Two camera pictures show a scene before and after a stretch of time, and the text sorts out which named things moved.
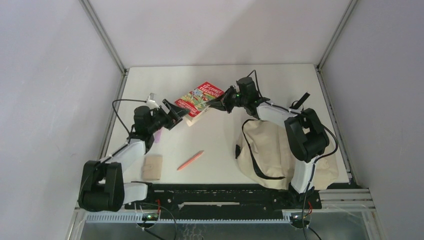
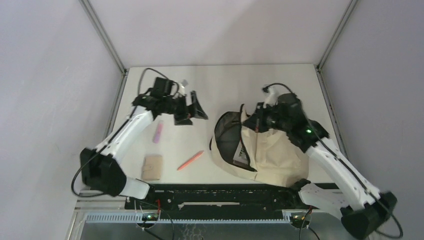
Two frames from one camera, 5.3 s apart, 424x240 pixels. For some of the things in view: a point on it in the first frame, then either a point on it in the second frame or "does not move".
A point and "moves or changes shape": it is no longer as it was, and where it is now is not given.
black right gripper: [223, 102] → [254, 121]
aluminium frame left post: [105, 36] does not move
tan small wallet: [152, 167] does not move
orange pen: [190, 160] does not move
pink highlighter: [158, 135] does not move
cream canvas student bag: [264, 155] moves or changes shape
